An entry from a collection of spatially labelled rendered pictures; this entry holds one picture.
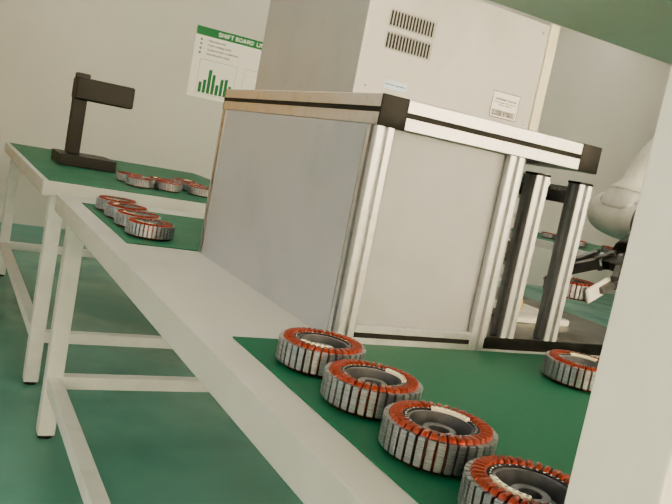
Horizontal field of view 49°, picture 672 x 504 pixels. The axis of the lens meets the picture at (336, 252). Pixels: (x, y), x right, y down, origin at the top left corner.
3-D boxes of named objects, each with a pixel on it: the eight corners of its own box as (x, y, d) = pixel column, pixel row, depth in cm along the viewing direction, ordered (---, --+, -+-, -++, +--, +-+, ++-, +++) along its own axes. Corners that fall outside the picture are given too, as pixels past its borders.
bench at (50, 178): (175, 288, 477) (195, 173, 468) (292, 393, 316) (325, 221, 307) (-13, 272, 424) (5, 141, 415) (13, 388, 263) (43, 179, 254)
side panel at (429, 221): (470, 346, 125) (513, 156, 121) (482, 351, 122) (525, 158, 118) (325, 337, 112) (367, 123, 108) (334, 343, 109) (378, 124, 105)
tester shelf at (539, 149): (389, 145, 185) (392, 126, 185) (596, 174, 126) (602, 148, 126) (222, 109, 164) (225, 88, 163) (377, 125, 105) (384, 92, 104)
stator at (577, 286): (568, 291, 167) (571, 275, 166) (606, 304, 157) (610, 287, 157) (530, 287, 162) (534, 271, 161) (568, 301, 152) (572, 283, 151)
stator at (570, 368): (616, 401, 106) (623, 376, 106) (537, 380, 110) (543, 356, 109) (615, 384, 117) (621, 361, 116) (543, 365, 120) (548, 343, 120)
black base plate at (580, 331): (467, 283, 203) (469, 275, 203) (663, 359, 147) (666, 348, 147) (315, 266, 180) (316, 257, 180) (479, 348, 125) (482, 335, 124)
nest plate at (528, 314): (518, 307, 164) (520, 301, 164) (568, 326, 151) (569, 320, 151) (465, 301, 157) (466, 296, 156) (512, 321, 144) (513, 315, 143)
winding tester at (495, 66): (407, 127, 174) (425, 38, 171) (535, 139, 136) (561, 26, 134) (253, 91, 155) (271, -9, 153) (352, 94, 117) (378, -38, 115)
